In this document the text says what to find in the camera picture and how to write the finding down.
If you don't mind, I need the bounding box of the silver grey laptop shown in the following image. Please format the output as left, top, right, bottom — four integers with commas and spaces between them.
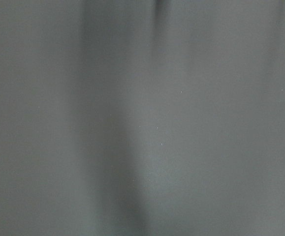
0, 0, 285, 236

